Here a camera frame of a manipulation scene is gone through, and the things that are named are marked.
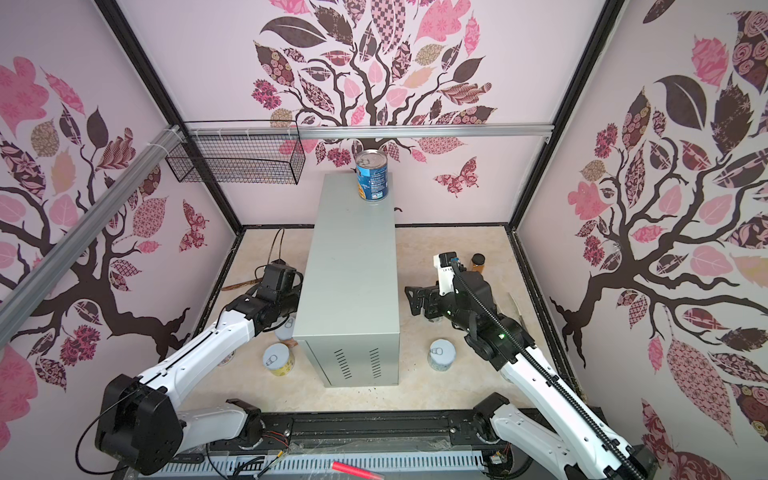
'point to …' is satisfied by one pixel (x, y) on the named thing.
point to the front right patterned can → (441, 355)
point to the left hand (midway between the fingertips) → (306, 298)
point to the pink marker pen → (356, 470)
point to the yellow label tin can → (278, 359)
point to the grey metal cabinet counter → (347, 307)
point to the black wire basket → (243, 152)
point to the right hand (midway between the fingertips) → (423, 282)
